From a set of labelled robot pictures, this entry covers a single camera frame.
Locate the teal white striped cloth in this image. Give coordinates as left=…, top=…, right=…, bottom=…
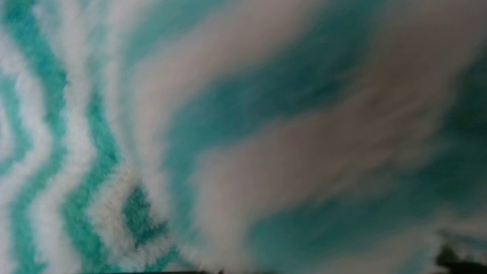
left=0, top=0, right=487, bottom=274

